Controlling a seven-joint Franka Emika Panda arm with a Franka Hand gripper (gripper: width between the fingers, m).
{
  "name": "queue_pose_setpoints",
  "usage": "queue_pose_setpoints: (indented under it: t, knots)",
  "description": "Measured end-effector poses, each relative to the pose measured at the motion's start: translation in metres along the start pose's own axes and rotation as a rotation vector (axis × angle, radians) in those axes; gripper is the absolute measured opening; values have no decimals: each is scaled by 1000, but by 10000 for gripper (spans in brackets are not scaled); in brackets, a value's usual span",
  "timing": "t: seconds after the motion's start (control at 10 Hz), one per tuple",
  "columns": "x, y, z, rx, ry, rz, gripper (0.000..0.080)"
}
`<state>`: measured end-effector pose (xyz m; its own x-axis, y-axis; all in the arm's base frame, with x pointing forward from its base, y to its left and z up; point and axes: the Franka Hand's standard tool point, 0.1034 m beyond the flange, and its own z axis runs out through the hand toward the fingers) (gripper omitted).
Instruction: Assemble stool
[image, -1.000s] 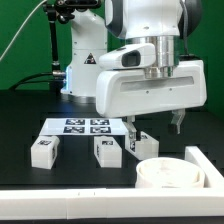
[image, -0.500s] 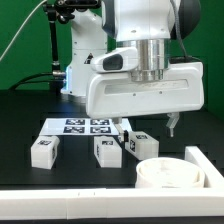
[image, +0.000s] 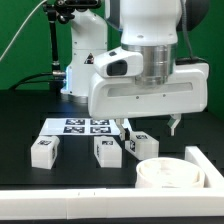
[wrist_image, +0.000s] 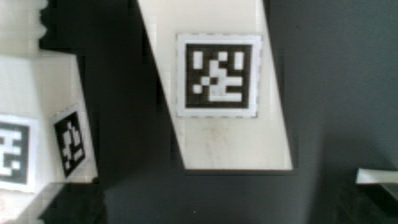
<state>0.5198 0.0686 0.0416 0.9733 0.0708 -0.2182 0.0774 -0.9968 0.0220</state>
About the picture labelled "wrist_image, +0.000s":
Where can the white stool leg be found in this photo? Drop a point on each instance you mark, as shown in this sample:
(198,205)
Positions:
(47,152)
(211,44)

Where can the white marker sheet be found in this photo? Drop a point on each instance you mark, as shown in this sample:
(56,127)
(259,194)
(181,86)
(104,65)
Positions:
(373,176)

